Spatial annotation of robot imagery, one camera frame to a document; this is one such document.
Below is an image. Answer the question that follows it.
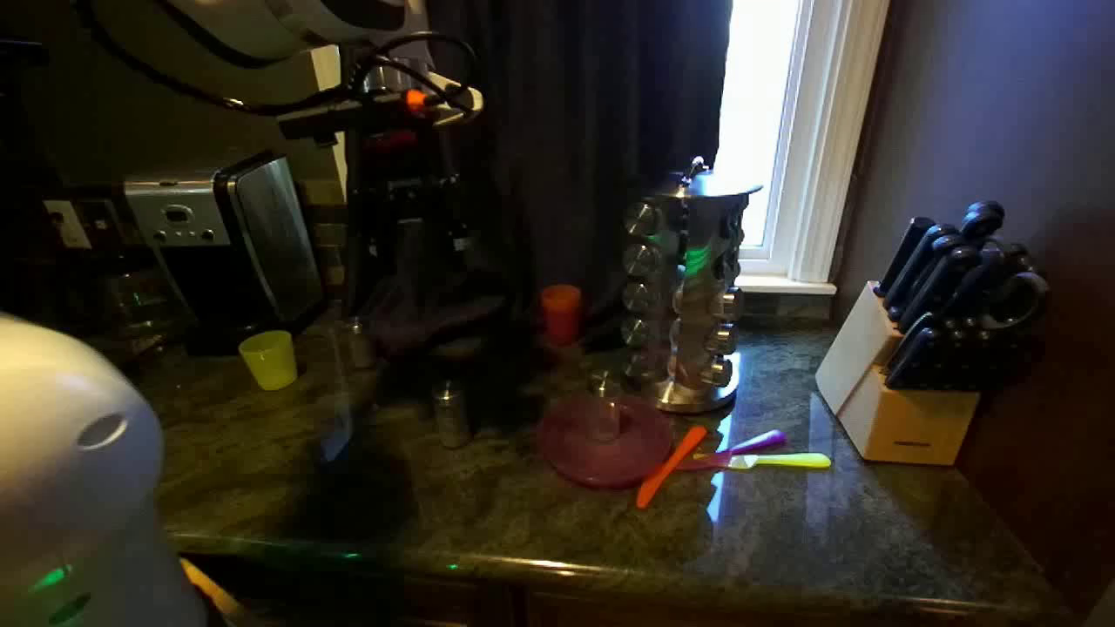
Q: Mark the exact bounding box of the dark robot gripper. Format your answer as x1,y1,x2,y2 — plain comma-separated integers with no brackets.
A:
344,119,465,281

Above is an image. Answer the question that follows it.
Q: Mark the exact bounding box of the dark brown curtain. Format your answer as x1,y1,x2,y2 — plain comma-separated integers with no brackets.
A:
421,0,739,359

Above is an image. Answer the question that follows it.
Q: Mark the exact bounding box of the small clear glass shaker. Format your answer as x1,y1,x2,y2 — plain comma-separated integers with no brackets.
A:
335,318,376,376

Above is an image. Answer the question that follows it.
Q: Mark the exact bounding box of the orange cylindrical cup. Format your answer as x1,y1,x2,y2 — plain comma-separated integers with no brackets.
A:
537,281,585,348

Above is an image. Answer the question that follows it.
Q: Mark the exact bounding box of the yellow-green plastic cup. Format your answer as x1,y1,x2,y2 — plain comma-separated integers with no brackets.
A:
238,328,303,393

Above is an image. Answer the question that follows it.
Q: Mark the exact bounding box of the silver black coffee maker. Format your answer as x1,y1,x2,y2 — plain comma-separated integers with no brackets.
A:
117,175,254,351

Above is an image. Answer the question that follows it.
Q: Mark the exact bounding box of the chrome revolving spice rack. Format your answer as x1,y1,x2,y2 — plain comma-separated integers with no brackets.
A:
616,153,768,417

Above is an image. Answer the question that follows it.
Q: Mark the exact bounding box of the purple round plate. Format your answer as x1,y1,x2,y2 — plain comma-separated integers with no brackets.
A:
533,389,681,492

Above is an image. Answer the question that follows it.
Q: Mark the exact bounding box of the orange plastic utensil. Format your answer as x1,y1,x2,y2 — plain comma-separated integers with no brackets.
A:
632,420,711,513

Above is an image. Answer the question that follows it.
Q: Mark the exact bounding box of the purple plastic utensil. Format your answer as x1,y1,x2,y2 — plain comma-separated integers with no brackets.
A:
723,424,792,460

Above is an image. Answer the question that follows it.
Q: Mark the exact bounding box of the light wooden knife block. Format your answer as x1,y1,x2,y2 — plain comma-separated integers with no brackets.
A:
813,280,982,470

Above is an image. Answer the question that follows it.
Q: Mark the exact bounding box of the black round-end sharpening steel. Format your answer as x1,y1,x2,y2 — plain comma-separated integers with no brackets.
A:
957,200,1008,252

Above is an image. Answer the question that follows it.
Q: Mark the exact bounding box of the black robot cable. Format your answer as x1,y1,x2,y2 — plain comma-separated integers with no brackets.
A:
353,27,487,119

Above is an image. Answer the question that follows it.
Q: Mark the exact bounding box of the white window frame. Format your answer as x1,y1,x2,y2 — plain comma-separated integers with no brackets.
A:
711,0,896,301

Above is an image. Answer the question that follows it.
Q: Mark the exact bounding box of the green handled plastic knife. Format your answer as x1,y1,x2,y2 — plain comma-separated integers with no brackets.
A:
691,448,835,477

